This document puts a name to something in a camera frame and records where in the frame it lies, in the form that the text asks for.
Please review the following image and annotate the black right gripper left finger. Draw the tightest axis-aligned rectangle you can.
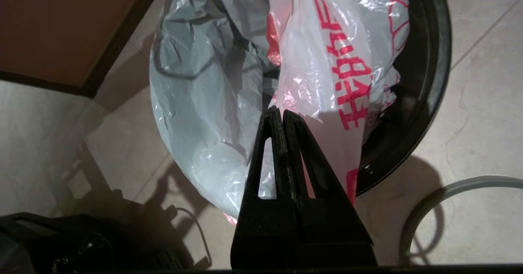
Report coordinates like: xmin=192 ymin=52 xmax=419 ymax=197
xmin=231 ymin=107 xmax=304 ymax=268

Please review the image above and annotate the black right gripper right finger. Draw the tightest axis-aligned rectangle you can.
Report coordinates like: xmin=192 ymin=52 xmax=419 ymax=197
xmin=283 ymin=110 xmax=378 ymax=267

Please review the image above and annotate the grey bin rim ring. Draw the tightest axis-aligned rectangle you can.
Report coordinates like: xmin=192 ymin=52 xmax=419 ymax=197
xmin=400 ymin=175 xmax=523 ymax=266

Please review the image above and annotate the translucent white trash bag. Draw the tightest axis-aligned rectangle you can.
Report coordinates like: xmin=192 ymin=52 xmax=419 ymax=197
xmin=149 ymin=0 xmax=410 ymax=225

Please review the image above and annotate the black robot base chassis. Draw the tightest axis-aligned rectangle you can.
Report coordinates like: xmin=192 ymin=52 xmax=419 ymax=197
xmin=0 ymin=212 xmax=192 ymax=274

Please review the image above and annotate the black trash bin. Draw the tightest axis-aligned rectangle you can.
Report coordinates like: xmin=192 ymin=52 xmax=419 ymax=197
xmin=355 ymin=0 xmax=452 ymax=197

